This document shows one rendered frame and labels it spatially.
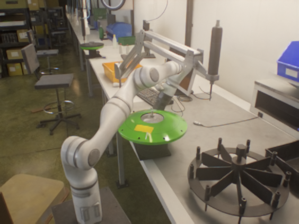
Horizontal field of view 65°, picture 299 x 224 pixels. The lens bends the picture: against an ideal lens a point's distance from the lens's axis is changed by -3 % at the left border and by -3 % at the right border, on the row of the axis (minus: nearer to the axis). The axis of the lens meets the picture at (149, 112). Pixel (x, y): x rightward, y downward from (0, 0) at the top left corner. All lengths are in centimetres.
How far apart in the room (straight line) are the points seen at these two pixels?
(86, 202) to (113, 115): 30
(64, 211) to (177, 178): 45
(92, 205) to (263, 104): 124
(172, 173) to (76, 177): 41
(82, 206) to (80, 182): 10
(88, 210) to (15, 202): 67
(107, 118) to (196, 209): 44
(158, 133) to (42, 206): 75
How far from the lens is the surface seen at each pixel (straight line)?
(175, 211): 88
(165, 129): 99
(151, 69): 97
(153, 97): 173
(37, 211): 139
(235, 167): 90
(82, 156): 73
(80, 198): 85
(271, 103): 174
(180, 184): 98
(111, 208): 99
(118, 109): 83
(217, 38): 88
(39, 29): 959
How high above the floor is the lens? 157
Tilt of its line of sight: 25 degrees down
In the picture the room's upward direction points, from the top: straight up
